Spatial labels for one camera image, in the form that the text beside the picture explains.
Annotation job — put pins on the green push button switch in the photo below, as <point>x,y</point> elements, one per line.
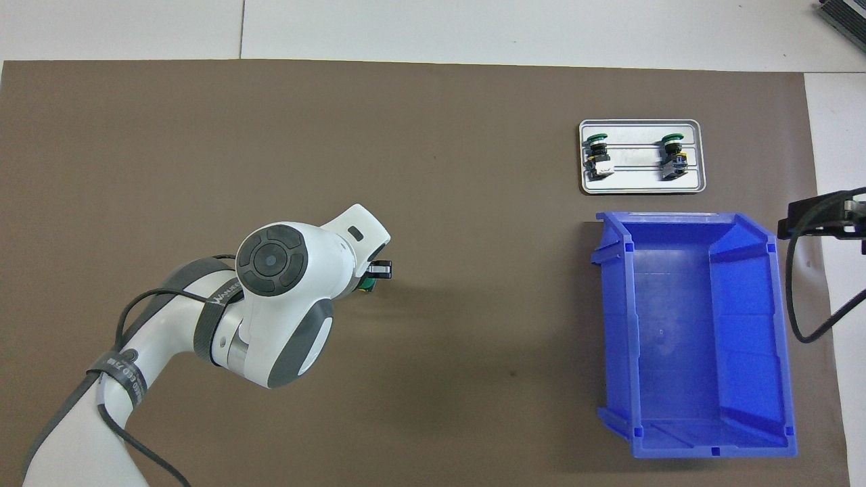
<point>366,288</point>
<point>596,141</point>
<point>672,141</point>

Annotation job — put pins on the grey ribbed device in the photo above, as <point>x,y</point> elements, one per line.
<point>846,17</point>

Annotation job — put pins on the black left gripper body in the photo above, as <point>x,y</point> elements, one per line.
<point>360,279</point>

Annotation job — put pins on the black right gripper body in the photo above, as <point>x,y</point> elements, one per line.
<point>862,223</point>

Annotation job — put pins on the blue plastic storage bin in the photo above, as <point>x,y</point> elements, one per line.
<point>676,352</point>

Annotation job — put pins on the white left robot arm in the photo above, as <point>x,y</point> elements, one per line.
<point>284,325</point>

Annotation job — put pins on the grey metal tray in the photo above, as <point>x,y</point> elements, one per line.
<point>636,182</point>

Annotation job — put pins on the brown table mat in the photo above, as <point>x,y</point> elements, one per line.
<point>406,169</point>

